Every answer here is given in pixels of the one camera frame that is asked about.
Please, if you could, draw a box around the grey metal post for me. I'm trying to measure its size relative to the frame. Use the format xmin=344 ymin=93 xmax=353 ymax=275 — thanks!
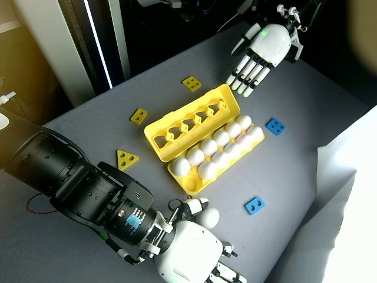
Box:
xmin=107 ymin=0 xmax=132 ymax=80

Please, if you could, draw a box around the black panel with light strip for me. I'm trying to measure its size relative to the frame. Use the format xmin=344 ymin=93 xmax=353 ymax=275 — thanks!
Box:
xmin=57 ymin=0 xmax=114 ymax=95

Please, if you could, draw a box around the white cloth sheet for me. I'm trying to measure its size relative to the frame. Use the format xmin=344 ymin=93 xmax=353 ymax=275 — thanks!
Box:
xmin=263 ymin=104 xmax=377 ymax=283

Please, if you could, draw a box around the blue four-hole square block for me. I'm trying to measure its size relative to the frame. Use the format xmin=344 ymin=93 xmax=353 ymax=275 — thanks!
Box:
xmin=265 ymin=118 xmax=286 ymax=136

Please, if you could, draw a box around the yellow three-hole triangle block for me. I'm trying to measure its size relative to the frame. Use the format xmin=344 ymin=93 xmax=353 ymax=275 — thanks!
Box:
xmin=116 ymin=149 xmax=140 ymax=172

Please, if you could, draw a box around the white metal frame post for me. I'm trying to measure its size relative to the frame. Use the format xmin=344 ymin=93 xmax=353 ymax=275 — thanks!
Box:
xmin=11 ymin=0 xmax=97 ymax=107

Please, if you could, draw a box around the white grey device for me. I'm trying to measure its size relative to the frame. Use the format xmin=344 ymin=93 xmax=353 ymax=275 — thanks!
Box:
xmin=135 ymin=0 xmax=192 ymax=9

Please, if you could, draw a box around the yellow four-hole square block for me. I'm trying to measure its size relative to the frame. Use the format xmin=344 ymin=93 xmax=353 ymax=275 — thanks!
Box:
xmin=181 ymin=75 xmax=203 ymax=93

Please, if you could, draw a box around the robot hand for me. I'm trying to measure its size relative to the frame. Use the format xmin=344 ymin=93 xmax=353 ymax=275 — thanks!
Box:
xmin=153 ymin=198 xmax=248 ymax=283
xmin=226 ymin=22 xmax=293 ymax=98

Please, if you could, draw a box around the grey table cloth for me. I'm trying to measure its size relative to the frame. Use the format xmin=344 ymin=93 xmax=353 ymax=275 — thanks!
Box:
xmin=0 ymin=22 xmax=377 ymax=283

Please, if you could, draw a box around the blue two-hole block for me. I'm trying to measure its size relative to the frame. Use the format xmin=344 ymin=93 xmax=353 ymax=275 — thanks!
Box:
xmin=244 ymin=196 xmax=266 ymax=216

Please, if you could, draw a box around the yellow two-hole block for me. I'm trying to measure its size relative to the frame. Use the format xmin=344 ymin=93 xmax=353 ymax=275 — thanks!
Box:
xmin=130 ymin=108 xmax=148 ymax=126

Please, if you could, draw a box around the white cable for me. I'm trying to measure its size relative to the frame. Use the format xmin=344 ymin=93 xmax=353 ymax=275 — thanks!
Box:
xmin=217 ymin=0 xmax=254 ymax=34

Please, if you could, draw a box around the white toy egg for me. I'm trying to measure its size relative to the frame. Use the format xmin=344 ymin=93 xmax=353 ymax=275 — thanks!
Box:
xmin=199 ymin=207 xmax=220 ymax=229
xmin=198 ymin=161 xmax=218 ymax=180
xmin=224 ymin=142 xmax=243 ymax=159
xmin=213 ymin=130 xmax=231 ymax=147
xmin=211 ymin=151 xmax=230 ymax=167
xmin=171 ymin=157 xmax=191 ymax=177
xmin=225 ymin=121 xmax=243 ymax=139
xmin=246 ymin=126 xmax=264 ymax=142
xmin=186 ymin=148 xmax=205 ymax=166
xmin=236 ymin=114 xmax=253 ymax=130
xmin=200 ymin=139 xmax=219 ymax=157
xmin=236 ymin=134 xmax=253 ymax=150

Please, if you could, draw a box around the yellow egg carton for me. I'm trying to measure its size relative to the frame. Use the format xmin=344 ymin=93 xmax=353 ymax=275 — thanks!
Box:
xmin=143 ymin=83 xmax=265 ymax=196

